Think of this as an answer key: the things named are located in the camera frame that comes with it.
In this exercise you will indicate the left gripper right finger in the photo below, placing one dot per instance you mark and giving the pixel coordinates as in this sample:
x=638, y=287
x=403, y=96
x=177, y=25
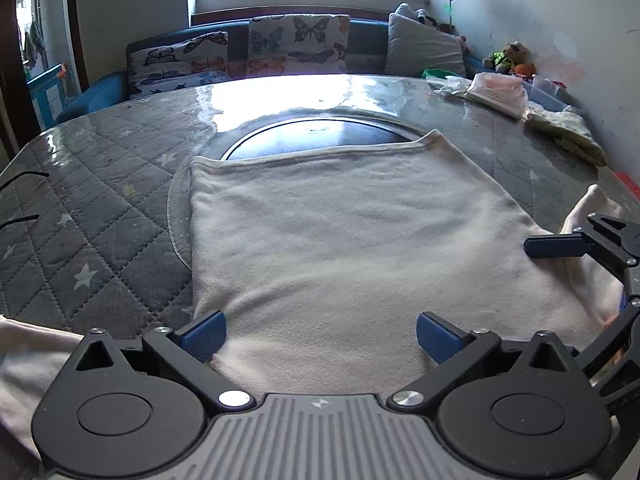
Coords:
x=515, y=409

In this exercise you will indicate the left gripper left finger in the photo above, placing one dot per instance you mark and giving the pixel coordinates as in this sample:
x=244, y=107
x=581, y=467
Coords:
x=127, y=408

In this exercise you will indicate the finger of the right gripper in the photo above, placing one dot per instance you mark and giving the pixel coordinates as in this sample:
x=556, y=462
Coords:
x=611, y=242
x=620, y=384

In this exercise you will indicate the cream white garment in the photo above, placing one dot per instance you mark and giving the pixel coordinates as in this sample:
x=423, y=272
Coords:
x=321, y=262

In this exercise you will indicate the folded pink white clothes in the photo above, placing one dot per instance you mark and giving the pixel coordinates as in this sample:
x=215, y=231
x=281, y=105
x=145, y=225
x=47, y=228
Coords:
x=500, y=92

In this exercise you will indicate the red plastic box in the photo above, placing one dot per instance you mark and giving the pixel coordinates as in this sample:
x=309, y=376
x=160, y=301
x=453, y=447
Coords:
x=632, y=186

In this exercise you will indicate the folded yellow floral cloth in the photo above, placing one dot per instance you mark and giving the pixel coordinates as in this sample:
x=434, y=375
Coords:
x=569, y=130

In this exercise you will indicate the clear plastic storage box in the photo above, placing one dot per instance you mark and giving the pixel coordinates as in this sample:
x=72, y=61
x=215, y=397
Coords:
x=546, y=93

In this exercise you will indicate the grey quilted star table cover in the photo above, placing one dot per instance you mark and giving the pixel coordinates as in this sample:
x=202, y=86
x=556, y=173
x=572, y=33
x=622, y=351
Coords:
x=293, y=435

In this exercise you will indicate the plush teddy bear toy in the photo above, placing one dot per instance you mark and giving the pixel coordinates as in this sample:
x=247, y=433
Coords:
x=511, y=60

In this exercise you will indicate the crumpled clear plastic bag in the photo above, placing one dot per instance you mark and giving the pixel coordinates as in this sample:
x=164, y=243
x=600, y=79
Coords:
x=450, y=85

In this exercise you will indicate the green plastic bowl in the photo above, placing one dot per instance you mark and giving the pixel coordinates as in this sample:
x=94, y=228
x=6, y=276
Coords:
x=436, y=73

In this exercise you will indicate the grey plain pillow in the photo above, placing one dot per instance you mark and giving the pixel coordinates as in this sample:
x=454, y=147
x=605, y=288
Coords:
x=414, y=44

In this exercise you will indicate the blue sofa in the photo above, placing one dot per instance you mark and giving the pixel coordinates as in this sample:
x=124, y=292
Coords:
x=366, y=54

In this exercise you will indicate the black round induction cooktop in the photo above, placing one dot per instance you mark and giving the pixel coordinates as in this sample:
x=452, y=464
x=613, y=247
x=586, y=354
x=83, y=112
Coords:
x=315, y=133

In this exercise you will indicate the blue white cabinet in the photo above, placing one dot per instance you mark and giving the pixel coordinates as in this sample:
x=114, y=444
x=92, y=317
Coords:
x=49, y=96

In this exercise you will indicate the left butterfly print cushion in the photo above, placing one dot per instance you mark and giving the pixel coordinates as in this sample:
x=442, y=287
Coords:
x=190, y=63

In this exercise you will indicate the butterfly print cushion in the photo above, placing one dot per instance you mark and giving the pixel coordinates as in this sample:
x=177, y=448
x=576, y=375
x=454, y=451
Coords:
x=190, y=63
x=297, y=44

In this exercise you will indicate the right butterfly print cushion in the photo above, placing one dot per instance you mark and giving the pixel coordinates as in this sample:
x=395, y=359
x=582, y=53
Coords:
x=297, y=44

